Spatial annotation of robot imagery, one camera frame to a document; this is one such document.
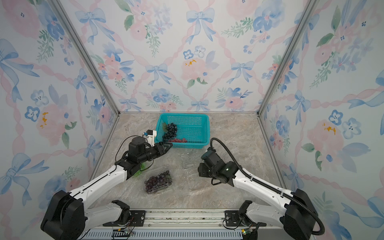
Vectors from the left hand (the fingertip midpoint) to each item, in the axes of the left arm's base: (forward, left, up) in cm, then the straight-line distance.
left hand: (172, 144), depth 79 cm
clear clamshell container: (-9, +17, -20) cm, 28 cm away
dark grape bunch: (+22, +4, -15) cm, 27 cm away
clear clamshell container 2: (-8, -9, -19) cm, 22 cm away
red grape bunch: (+14, -1, -16) cm, 21 cm away
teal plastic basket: (+27, -11, -18) cm, 34 cm away
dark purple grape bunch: (-15, +6, -12) cm, 20 cm away
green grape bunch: (-12, +13, 0) cm, 17 cm away
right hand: (-7, -13, -8) cm, 17 cm away
